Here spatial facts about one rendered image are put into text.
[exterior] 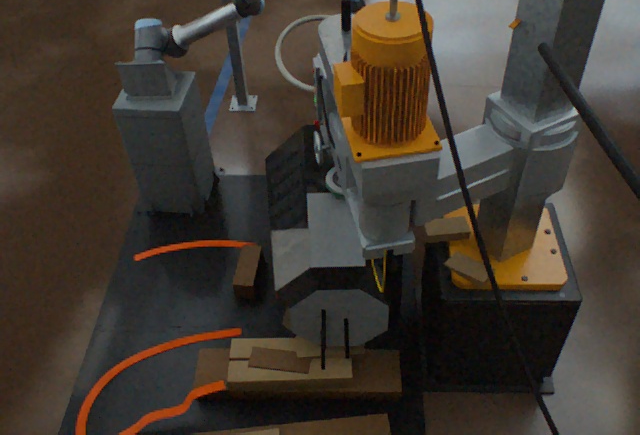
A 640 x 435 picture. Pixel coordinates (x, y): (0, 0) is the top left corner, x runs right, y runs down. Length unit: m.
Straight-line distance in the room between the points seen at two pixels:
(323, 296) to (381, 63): 1.31
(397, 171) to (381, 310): 1.08
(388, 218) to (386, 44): 0.71
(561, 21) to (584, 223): 2.33
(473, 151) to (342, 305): 0.96
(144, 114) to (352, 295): 1.68
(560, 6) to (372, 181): 0.79
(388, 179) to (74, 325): 2.41
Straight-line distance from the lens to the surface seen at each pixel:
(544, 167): 2.53
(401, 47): 1.81
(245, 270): 3.75
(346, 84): 1.87
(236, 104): 5.15
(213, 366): 3.45
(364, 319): 3.02
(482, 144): 2.45
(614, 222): 4.44
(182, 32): 3.92
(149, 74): 3.79
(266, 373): 3.27
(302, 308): 2.94
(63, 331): 3.96
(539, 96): 2.37
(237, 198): 4.33
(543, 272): 2.98
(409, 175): 2.04
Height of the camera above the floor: 3.02
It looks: 44 degrees down
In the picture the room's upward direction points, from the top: 3 degrees counter-clockwise
